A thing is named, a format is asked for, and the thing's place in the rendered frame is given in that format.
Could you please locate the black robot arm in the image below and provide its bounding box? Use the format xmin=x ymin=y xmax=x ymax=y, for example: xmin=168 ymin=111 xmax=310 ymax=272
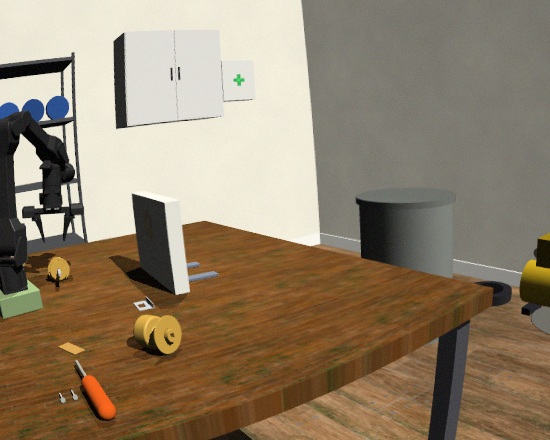
xmin=0 ymin=111 xmax=75 ymax=295

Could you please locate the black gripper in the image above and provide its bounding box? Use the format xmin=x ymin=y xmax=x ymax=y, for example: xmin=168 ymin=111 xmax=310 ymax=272
xmin=22 ymin=185 xmax=84 ymax=243

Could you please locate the brass door knob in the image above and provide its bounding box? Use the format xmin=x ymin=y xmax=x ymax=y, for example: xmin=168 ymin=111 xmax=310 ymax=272
xmin=133 ymin=315 xmax=181 ymax=354
xmin=48 ymin=257 xmax=70 ymax=282

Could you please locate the orange-handled screwdriver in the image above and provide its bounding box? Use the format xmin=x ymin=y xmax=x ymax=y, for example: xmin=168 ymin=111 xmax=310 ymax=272
xmin=75 ymin=360 xmax=116 ymax=420

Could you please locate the tan flat rectangular plate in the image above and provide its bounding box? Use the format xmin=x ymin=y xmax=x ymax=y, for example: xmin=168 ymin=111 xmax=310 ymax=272
xmin=58 ymin=343 xmax=85 ymax=355

